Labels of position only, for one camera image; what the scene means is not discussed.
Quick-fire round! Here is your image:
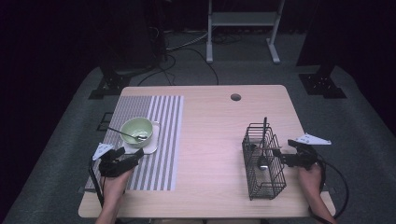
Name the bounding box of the grey floor cable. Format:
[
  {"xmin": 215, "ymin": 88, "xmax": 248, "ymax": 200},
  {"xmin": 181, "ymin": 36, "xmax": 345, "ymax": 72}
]
[{"xmin": 165, "ymin": 30, "xmax": 209, "ymax": 52}]

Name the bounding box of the metal spoon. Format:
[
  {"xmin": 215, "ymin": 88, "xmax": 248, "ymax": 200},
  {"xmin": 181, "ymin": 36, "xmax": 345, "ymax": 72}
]
[{"xmin": 106, "ymin": 126, "xmax": 149, "ymax": 141}]

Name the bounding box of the black wire basket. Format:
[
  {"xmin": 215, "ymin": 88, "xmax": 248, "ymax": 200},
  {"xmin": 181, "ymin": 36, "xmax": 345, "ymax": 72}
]
[{"xmin": 241, "ymin": 122, "xmax": 288, "ymax": 201}]

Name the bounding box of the person's left hand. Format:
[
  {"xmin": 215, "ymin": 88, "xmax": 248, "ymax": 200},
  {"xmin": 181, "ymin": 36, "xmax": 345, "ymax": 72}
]
[{"xmin": 102, "ymin": 169, "xmax": 135, "ymax": 205}]

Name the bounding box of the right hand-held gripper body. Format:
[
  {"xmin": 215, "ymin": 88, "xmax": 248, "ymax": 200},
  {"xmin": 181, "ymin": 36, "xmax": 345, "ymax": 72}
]
[{"xmin": 295, "ymin": 133, "xmax": 332, "ymax": 171}]

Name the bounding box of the person's right hand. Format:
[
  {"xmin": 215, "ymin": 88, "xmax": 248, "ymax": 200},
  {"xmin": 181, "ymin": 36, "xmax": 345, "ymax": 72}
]
[{"xmin": 298, "ymin": 164, "xmax": 323, "ymax": 200}]

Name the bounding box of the green bowl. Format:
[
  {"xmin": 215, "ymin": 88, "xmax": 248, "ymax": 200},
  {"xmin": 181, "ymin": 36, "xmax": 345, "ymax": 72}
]
[{"xmin": 119, "ymin": 117, "xmax": 154, "ymax": 149}]

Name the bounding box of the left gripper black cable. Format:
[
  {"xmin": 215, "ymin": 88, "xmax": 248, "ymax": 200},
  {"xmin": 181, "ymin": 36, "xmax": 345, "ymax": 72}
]
[{"xmin": 88, "ymin": 157, "xmax": 106, "ymax": 209}]

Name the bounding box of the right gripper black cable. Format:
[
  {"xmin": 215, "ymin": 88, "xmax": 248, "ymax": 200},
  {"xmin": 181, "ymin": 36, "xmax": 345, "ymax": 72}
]
[{"xmin": 307, "ymin": 153, "xmax": 350, "ymax": 224}]

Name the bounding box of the black handled utensil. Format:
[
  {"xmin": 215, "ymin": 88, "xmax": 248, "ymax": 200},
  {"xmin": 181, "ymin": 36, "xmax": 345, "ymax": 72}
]
[{"xmin": 257, "ymin": 117, "xmax": 270, "ymax": 172}]

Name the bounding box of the striped placemat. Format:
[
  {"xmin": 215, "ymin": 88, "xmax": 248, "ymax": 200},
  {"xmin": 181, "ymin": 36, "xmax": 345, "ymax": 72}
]
[{"xmin": 84, "ymin": 94, "xmax": 185, "ymax": 191}]

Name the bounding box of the floor socket cover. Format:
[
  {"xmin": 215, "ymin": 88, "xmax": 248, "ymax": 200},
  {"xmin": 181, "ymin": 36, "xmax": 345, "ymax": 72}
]
[{"xmin": 95, "ymin": 111, "xmax": 115, "ymax": 133}]

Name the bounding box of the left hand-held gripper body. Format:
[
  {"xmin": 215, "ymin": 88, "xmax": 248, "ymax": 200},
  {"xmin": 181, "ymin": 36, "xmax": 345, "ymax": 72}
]
[{"xmin": 92, "ymin": 143, "xmax": 138, "ymax": 178}]

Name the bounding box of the black stand base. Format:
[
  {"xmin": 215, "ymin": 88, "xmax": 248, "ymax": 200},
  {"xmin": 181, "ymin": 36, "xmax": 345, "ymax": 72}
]
[
  {"xmin": 88, "ymin": 74, "xmax": 133, "ymax": 101},
  {"xmin": 298, "ymin": 72, "xmax": 347, "ymax": 100}
]

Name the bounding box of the black floor cable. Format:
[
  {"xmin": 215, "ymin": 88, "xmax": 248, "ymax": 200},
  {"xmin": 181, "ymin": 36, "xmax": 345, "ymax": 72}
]
[{"xmin": 136, "ymin": 46, "xmax": 220, "ymax": 87}]

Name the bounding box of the white square plate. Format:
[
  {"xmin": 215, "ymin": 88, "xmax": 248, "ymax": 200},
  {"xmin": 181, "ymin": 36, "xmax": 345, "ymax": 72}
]
[{"xmin": 122, "ymin": 120, "xmax": 162, "ymax": 156}]

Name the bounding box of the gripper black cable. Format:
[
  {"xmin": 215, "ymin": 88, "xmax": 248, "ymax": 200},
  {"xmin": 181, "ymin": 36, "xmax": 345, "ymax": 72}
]
[
  {"xmin": 88, "ymin": 157, "xmax": 106, "ymax": 209},
  {"xmin": 307, "ymin": 153, "xmax": 350, "ymax": 224}
]

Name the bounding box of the white metal stand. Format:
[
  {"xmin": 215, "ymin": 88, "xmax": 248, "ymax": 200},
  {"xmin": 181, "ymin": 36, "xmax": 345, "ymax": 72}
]
[{"xmin": 205, "ymin": 0, "xmax": 286, "ymax": 65}]

